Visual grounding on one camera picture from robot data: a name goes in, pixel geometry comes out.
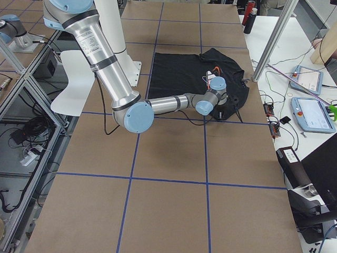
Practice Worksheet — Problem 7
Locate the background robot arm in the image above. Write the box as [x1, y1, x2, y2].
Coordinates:
[1, 14, 37, 53]

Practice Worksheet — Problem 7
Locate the near blue teach pendant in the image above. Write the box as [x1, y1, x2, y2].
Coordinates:
[291, 97, 336, 133]

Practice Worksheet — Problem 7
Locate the aluminium frame post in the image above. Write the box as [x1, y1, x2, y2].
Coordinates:
[252, 0, 299, 82]

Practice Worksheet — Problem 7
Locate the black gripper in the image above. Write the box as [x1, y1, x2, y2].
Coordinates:
[217, 95, 239, 119]

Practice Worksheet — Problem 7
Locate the metal reacher grabber stick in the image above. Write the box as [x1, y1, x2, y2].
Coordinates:
[267, 64, 330, 106]

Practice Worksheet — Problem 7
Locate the black box with label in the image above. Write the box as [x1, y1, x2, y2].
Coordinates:
[276, 147, 311, 188]

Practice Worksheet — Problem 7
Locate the black bottle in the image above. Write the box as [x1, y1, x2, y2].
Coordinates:
[243, 8, 257, 34]

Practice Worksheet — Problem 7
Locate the blue teach pendant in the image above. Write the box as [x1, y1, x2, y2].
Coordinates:
[289, 65, 323, 95]
[291, 97, 336, 133]

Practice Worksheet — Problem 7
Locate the dark red bottle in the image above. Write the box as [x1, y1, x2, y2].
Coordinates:
[242, 0, 255, 26]

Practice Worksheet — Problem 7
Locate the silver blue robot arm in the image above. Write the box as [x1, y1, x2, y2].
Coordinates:
[43, 1, 229, 133]

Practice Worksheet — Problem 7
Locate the far blue teach pendant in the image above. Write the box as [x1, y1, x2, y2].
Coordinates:
[289, 65, 323, 95]

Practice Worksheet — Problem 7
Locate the orange circuit board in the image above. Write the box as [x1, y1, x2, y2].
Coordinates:
[269, 121, 281, 139]
[263, 103, 274, 116]

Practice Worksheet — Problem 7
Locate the wooden beam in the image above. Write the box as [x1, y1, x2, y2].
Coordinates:
[310, 22, 336, 65]

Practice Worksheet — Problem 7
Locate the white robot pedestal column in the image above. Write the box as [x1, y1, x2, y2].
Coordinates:
[94, 0, 126, 55]

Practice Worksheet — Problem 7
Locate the white pedestal base plate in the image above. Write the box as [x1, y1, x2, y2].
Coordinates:
[126, 55, 142, 87]

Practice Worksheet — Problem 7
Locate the white power strip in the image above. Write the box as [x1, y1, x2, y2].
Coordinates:
[20, 150, 41, 167]

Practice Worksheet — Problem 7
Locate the green plastic object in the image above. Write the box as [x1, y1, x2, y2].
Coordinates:
[328, 104, 337, 122]

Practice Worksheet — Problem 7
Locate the black monitor stand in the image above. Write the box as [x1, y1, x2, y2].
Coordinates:
[288, 189, 336, 244]

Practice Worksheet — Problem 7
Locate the black printed t-shirt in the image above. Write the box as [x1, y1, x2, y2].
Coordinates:
[147, 48, 249, 120]

